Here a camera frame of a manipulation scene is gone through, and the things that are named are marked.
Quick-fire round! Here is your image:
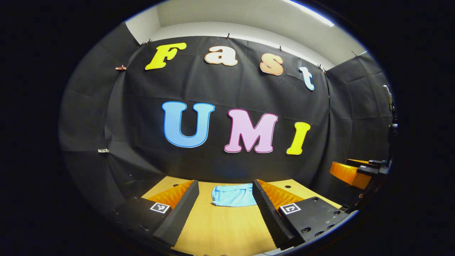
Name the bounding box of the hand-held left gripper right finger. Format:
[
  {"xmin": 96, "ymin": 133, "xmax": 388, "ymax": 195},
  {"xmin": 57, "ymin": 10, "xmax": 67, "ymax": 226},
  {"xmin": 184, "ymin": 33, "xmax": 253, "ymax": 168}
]
[{"xmin": 252, "ymin": 179, "xmax": 351, "ymax": 250}]

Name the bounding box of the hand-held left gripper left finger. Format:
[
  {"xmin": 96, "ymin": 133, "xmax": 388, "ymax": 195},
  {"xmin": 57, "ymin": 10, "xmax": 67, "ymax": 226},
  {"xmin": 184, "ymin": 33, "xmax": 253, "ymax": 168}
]
[{"xmin": 110, "ymin": 180, "xmax": 200, "ymax": 247}]

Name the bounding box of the light blue T-shirt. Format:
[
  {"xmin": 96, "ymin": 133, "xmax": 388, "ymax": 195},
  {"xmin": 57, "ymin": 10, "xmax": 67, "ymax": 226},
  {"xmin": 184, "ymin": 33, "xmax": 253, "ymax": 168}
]
[{"xmin": 212, "ymin": 183, "xmax": 257, "ymax": 208}]

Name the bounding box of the black backdrop cloth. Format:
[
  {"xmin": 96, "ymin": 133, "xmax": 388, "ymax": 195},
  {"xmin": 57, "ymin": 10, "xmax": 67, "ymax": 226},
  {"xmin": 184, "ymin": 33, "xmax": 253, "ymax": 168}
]
[{"xmin": 59, "ymin": 22, "xmax": 396, "ymax": 211}]

